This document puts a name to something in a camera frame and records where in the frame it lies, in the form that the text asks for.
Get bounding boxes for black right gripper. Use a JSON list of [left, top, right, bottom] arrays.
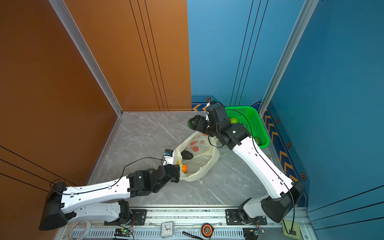
[[189, 114, 221, 138]]

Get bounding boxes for bumpy light green fruit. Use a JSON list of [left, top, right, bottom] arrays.
[[230, 118, 239, 124]]

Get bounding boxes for dark green avocado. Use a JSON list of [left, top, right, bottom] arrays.
[[187, 118, 194, 130]]

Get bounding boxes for yellow printed plastic bag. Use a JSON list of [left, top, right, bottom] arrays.
[[174, 132, 221, 182]]

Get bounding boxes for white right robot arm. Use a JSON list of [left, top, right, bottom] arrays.
[[188, 101, 305, 224]]

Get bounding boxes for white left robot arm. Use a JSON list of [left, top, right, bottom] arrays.
[[39, 164, 180, 231]]

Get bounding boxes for green plastic basket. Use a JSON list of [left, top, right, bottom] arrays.
[[225, 106, 270, 149]]

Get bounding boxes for black dark avocado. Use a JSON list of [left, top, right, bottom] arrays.
[[181, 150, 194, 160]]

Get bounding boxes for small white clock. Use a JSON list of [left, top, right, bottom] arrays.
[[161, 222, 174, 238]]

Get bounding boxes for left green circuit board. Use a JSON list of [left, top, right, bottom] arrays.
[[113, 228, 135, 240]]

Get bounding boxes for green circuit board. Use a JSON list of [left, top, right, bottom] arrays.
[[113, 228, 135, 240], [243, 228, 265, 240]]

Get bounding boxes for orange black tape measure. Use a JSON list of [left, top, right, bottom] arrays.
[[201, 223, 215, 238]]

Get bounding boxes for right green circuit board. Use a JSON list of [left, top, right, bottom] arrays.
[[243, 228, 265, 240]]

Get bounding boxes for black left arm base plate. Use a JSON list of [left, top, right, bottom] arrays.
[[104, 209, 147, 227]]

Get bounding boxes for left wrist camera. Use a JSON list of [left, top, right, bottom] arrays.
[[163, 149, 174, 166]]

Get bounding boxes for aluminium front rail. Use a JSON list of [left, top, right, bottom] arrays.
[[55, 205, 316, 240]]

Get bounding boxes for black strap on rail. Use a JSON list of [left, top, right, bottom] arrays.
[[182, 231, 205, 240]]

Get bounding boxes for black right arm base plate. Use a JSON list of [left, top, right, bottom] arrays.
[[225, 209, 267, 226]]

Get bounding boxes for green wall switch box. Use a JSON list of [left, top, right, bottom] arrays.
[[282, 220, 302, 240]]

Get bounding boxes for aluminium corner post right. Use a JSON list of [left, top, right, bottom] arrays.
[[258, 0, 319, 117]]

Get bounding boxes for aluminium corner post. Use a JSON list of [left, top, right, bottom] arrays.
[[49, 0, 124, 117], [258, 0, 319, 117]]

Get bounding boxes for aluminium corner post left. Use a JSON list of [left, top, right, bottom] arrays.
[[49, 0, 124, 117]]

